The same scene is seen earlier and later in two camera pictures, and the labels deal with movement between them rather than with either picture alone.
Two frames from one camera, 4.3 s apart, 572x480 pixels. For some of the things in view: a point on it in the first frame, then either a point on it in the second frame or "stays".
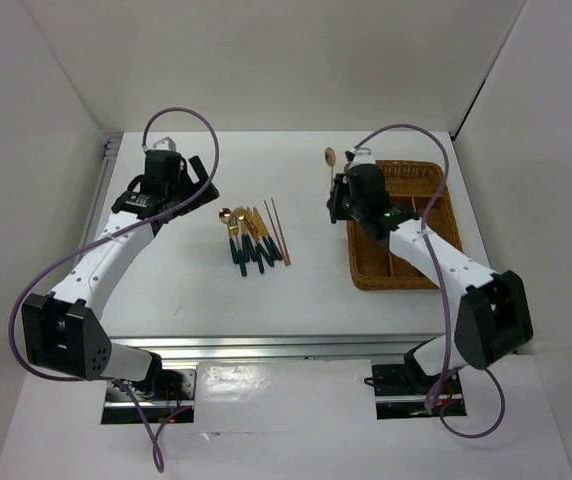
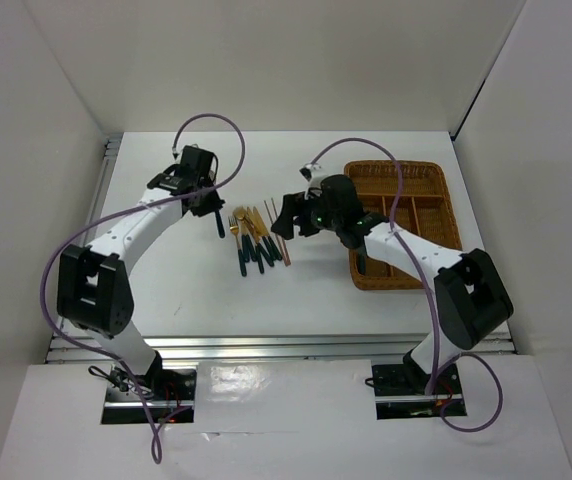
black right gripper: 333,203 -> 293,205
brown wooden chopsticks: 283,240 stays
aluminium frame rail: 251,347 stays
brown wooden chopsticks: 275,233 stays
